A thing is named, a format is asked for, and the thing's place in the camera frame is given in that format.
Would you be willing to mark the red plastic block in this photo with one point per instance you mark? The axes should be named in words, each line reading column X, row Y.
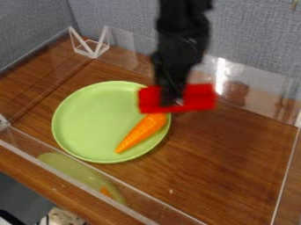
column 200, row 98

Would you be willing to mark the clear acrylic corner bracket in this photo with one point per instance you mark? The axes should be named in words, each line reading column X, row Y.
column 90, row 48

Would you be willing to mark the green round plate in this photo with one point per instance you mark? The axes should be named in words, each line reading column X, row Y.
column 93, row 120

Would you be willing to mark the orange toy carrot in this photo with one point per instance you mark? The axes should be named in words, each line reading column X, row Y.
column 145, row 129

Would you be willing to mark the clear acrylic enclosure wall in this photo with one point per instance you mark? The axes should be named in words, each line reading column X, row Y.
column 225, row 170

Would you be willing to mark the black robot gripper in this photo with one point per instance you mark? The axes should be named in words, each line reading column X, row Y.
column 184, row 34

